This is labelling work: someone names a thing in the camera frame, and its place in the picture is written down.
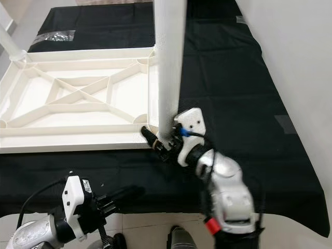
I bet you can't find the grey robot left leg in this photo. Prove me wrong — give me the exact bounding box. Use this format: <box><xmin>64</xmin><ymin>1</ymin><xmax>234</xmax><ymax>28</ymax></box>
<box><xmin>100</xmin><ymin>233</ymin><xmax>128</xmax><ymax>249</ymax></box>

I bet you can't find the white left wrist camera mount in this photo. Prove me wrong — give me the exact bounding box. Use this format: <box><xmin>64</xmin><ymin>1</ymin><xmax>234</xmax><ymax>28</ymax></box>
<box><xmin>63</xmin><ymin>175</ymin><xmax>92</xmax><ymax>242</ymax></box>

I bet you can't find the grey robot leg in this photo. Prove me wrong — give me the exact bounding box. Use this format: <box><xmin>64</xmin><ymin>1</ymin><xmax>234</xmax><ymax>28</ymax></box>
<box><xmin>167</xmin><ymin>225</ymin><xmax>199</xmax><ymax>249</ymax></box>
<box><xmin>100</xmin><ymin>233</ymin><xmax>128</xmax><ymax>249</ymax></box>

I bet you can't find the white plastic table top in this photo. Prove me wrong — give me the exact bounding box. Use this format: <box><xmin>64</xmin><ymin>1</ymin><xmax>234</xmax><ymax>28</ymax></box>
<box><xmin>0</xmin><ymin>47</ymin><xmax>159</xmax><ymax>154</ymax></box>

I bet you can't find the red connector block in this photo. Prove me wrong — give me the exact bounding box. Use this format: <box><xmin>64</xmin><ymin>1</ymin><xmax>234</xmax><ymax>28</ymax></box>
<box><xmin>204</xmin><ymin>218</ymin><xmax>222</xmax><ymax>236</ymax></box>

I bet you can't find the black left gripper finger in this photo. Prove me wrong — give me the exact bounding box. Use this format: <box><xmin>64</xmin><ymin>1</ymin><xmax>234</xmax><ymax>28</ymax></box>
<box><xmin>103</xmin><ymin>200</ymin><xmax>136</xmax><ymax>217</ymax></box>
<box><xmin>106</xmin><ymin>185</ymin><xmax>146</xmax><ymax>203</ymax></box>

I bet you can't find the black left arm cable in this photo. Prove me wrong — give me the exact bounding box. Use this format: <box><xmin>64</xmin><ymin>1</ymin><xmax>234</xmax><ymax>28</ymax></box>
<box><xmin>17</xmin><ymin>174</ymin><xmax>69</xmax><ymax>230</ymax></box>

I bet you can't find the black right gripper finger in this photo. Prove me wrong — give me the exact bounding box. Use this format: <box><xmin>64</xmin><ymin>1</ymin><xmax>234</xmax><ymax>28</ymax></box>
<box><xmin>141</xmin><ymin>127</ymin><xmax>169</xmax><ymax>156</ymax></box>

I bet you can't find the clear tape strip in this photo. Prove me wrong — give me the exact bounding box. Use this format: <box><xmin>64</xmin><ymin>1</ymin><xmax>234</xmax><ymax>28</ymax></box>
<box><xmin>275</xmin><ymin>115</ymin><xmax>297</xmax><ymax>135</ymax></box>
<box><xmin>34</xmin><ymin>30</ymin><xmax>76</xmax><ymax>45</ymax></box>

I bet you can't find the grey robot right leg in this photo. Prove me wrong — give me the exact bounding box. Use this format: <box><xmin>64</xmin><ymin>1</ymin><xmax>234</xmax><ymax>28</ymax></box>
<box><xmin>167</xmin><ymin>225</ymin><xmax>199</xmax><ymax>249</ymax></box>

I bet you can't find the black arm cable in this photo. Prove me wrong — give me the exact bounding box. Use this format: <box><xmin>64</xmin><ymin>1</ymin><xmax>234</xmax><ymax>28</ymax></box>
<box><xmin>186</xmin><ymin>131</ymin><xmax>219</xmax><ymax>208</ymax></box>
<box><xmin>17</xmin><ymin>174</ymin><xmax>69</xmax><ymax>230</ymax></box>

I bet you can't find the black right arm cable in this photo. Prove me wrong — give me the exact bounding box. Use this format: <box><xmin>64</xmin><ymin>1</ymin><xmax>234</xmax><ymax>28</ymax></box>
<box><xmin>186</xmin><ymin>131</ymin><xmax>219</xmax><ymax>208</ymax></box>

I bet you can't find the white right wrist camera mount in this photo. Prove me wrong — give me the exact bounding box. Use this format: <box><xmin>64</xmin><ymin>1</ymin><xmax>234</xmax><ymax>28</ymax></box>
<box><xmin>174</xmin><ymin>107</ymin><xmax>206</xmax><ymax>167</ymax></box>

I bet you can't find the black tablecloth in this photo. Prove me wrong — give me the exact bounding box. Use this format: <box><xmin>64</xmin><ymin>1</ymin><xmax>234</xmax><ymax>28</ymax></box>
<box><xmin>0</xmin><ymin>0</ymin><xmax>330</xmax><ymax>238</ymax></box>

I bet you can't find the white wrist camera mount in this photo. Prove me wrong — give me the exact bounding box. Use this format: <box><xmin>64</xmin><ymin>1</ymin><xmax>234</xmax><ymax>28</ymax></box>
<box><xmin>63</xmin><ymin>175</ymin><xmax>92</xmax><ymax>242</ymax></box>
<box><xmin>174</xmin><ymin>107</ymin><xmax>206</xmax><ymax>167</ymax></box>

